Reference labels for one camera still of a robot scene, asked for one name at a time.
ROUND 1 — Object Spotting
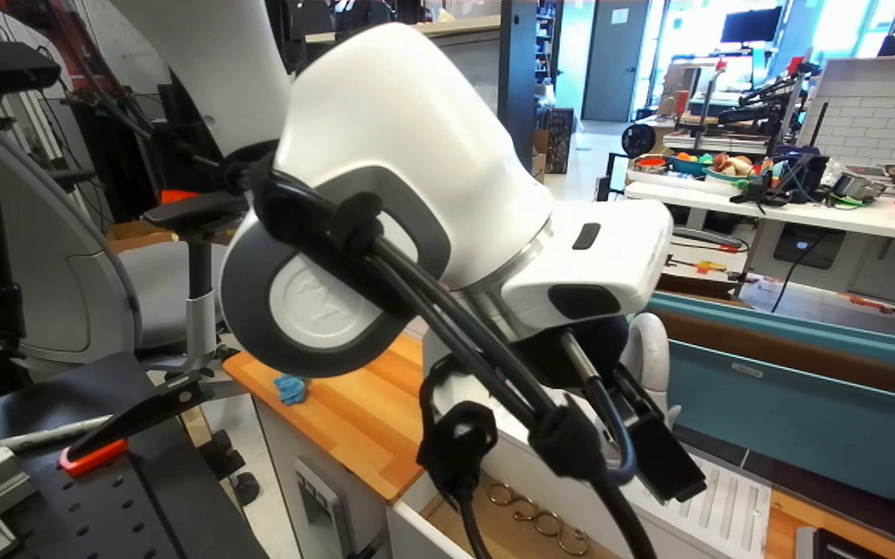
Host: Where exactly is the dark computer monitor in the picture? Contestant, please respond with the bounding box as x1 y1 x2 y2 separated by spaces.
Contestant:
718 6 789 45

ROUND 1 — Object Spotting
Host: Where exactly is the white toy sink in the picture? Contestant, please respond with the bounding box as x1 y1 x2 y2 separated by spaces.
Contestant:
382 307 777 559

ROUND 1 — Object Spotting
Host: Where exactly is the red handled black clamp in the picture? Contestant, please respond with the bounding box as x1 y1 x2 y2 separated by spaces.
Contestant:
57 369 247 480

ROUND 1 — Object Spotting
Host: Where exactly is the white kitchen cabinet front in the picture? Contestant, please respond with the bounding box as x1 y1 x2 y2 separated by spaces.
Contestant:
252 397 402 559

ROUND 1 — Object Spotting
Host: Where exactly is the grey door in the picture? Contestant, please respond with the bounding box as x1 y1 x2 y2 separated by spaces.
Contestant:
581 0 651 126

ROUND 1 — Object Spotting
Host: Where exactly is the black box under table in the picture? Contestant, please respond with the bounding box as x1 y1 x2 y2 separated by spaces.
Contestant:
771 220 849 274

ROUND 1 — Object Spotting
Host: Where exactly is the grey black stand post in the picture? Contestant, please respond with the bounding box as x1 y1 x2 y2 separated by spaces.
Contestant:
139 190 255 377

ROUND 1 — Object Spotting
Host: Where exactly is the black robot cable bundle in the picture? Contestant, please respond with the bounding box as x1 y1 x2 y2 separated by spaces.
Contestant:
247 168 661 559

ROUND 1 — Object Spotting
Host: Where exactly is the white pegboard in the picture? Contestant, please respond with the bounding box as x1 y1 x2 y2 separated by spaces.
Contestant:
804 52 895 173

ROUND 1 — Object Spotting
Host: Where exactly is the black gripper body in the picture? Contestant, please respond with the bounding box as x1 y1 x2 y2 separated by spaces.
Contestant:
522 316 636 397

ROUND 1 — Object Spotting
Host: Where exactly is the teal wooden cabinet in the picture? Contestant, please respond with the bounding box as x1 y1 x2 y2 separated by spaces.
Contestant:
642 288 895 525

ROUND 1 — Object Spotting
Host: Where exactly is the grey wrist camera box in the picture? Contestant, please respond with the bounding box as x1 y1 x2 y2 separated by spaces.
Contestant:
496 196 677 338

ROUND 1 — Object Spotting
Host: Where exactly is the black perforated board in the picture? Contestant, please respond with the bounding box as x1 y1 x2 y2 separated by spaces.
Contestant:
0 354 271 559

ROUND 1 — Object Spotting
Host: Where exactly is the cardboard box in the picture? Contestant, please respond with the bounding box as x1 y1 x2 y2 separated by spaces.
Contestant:
527 106 577 181

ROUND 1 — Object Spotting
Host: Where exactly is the black vertical post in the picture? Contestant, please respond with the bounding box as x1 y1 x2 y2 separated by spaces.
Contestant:
496 0 539 173

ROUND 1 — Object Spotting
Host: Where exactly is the white work table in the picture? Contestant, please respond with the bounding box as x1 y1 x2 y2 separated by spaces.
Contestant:
622 168 895 313

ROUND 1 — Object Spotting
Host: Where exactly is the blue plushie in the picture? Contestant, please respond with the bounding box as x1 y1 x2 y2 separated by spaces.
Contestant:
271 369 313 409

